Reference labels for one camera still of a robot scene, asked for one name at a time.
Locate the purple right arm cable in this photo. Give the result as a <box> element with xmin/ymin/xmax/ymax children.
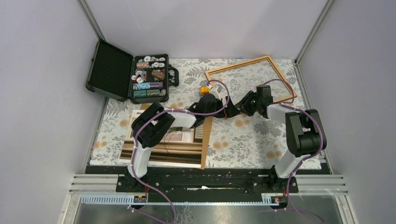
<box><xmin>263</xmin><ymin>78</ymin><xmax>325</xmax><ymax>224</ymax></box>

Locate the green poker chip stack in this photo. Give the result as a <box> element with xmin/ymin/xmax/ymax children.
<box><xmin>133</xmin><ymin>90</ymin><xmax>148</xmax><ymax>98</ymax></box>

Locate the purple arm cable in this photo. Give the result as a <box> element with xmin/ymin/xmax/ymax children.
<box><xmin>263</xmin><ymin>78</ymin><xmax>325</xmax><ymax>224</ymax></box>
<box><xmin>127</xmin><ymin>79</ymin><xmax>231</xmax><ymax>224</ymax></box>

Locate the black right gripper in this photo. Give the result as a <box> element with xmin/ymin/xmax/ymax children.
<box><xmin>234</xmin><ymin>91</ymin><xmax>261</xmax><ymax>118</ymax></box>

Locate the photo print of window plant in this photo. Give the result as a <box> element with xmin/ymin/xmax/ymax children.
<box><xmin>119</xmin><ymin>110</ymin><xmax>205</xmax><ymax>169</ymax></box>

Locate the wooden picture frame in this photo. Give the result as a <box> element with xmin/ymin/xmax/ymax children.
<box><xmin>205</xmin><ymin>55</ymin><xmax>298</xmax><ymax>103</ymax></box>

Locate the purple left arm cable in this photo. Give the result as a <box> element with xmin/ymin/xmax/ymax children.
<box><xmin>127</xmin><ymin>79</ymin><xmax>231</xmax><ymax>224</ymax></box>

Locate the black poker chip case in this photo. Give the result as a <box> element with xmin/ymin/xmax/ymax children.
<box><xmin>85</xmin><ymin>40</ymin><xmax>179</xmax><ymax>104</ymax></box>

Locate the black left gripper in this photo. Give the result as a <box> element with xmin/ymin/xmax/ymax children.
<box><xmin>204</xmin><ymin>96</ymin><xmax>240</xmax><ymax>119</ymax></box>

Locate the purple poker chip stack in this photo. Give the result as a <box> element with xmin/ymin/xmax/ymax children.
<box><xmin>150</xmin><ymin>82</ymin><xmax>163</xmax><ymax>89</ymax></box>

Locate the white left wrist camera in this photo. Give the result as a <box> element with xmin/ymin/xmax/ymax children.
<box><xmin>209</xmin><ymin>85</ymin><xmax>223</xmax><ymax>100</ymax></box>

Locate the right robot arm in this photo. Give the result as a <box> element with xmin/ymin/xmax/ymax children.
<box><xmin>236</xmin><ymin>85</ymin><xmax>326</xmax><ymax>192</ymax></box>

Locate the yellow and blue toy block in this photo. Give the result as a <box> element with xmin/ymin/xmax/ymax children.
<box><xmin>199</xmin><ymin>86</ymin><xmax>211</xmax><ymax>96</ymax></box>

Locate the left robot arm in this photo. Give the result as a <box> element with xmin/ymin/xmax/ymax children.
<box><xmin>125</xmin><ymin>93</ymin><xmax>240</xmax><ymax>192</ymax></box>

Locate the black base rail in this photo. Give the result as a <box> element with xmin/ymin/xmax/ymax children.
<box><xmin>85</xmin><ymin>165</ymin><xmax>332</xmax><ymax>205</ymax></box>

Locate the brown cardboard backing board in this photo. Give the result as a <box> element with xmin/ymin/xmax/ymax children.
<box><xmin>148</xmin><ymin>118</ymin><xmax>212</xmax><ymax>169</ymax></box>

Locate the cyan poker chip stack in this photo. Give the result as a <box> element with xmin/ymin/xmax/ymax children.
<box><xmin>133</xmin><ymin>83</ymin><xmax>150</xmax><ymax>91</ymax></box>

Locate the orange poker chip roll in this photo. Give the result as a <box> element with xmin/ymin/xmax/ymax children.
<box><xmin>151</xmin><ymin>70</ymin><xmax>165</xmax><ymax>81</ymax></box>

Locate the floral patterned table mat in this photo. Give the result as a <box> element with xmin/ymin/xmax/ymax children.
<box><xmin>90</xmin><ymin>58</ymin><xmax>322</xmax><ymax>171</ymax></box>

